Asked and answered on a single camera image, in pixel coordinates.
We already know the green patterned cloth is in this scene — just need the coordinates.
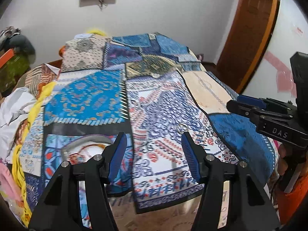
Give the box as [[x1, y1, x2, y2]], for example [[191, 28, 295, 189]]
[[1, 54, 30, 94]]

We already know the yellow cloth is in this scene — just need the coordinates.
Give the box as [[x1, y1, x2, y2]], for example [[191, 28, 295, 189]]
[[11, 28, 108, 226]]

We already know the right hand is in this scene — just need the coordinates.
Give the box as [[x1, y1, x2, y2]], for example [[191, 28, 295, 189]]
[[277, 144, 288, 176]]

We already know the white cloth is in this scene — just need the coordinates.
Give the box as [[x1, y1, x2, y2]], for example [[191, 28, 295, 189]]
[[1, 87, 37, 161]]

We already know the heart-shaped jewelry box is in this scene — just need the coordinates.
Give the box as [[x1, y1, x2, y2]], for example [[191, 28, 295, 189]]
[[61, 134, 113, 165]]

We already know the white wardrobe sliding door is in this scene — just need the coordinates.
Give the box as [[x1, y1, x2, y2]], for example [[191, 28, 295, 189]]
[[243, 0, 307, 104]]

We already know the pile of clothes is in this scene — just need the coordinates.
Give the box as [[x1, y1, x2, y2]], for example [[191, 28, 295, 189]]
[[1, 26, 36, 64]]

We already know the striped brown cloth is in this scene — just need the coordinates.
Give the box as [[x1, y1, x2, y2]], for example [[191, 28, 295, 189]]
[[24, 64, 59, 99]]

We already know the patchwork patterned bedspread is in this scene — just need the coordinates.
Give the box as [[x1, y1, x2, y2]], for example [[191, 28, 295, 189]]
[[14, 32, 280, 229]]

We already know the brown wooden door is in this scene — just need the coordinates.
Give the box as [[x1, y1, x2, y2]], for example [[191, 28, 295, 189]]
[[217, 0, 279, 93]]

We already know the orange box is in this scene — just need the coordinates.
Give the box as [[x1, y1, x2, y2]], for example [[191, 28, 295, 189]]
[[0, 49, 15, 68]]

